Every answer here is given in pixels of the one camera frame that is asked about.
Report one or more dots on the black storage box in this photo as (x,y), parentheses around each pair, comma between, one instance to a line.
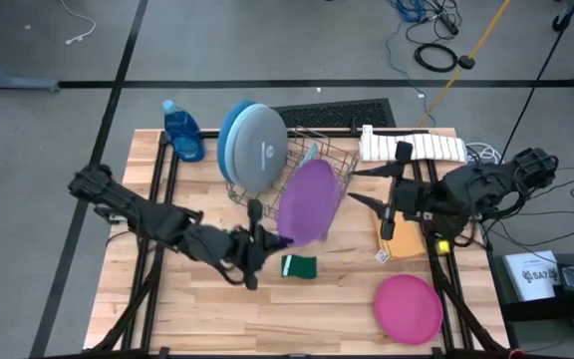
(541,311)

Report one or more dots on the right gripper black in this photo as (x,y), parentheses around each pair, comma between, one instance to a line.
(416,199)

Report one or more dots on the black floor vent grate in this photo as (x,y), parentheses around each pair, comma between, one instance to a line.
(347,113)

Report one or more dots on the blue dish soap bottle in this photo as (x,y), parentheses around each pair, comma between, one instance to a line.
(185,134)

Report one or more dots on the folded orange cloth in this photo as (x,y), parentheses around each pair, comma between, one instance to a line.
(406,239)

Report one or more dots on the black power strip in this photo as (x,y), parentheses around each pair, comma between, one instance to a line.
(449,22)

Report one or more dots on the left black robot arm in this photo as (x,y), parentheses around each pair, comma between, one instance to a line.
(132,209)

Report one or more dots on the teal plate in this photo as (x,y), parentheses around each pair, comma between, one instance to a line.
(311,153)

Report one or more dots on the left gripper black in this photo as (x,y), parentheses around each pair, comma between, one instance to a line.
(227,247)

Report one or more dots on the pink plate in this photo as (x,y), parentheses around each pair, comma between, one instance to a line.
(409,309)

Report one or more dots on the black power adapter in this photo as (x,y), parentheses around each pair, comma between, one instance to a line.
(466,62)

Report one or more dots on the grey plate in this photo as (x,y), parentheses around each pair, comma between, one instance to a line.
(259,149)

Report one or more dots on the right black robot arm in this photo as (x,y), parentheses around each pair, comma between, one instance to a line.
(486,184)

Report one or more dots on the white striped towel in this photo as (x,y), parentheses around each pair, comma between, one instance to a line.
(436,148)

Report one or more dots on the purple plate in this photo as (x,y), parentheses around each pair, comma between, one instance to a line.
(307,204)

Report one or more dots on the white printed booklet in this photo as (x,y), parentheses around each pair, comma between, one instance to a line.
(531,274)

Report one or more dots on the light blue plate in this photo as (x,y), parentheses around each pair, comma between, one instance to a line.
(229,149)

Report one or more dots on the green yellow sponge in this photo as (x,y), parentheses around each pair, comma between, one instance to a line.
(302,268)

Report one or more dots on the black metal table frame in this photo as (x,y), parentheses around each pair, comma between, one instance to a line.
(155,164)

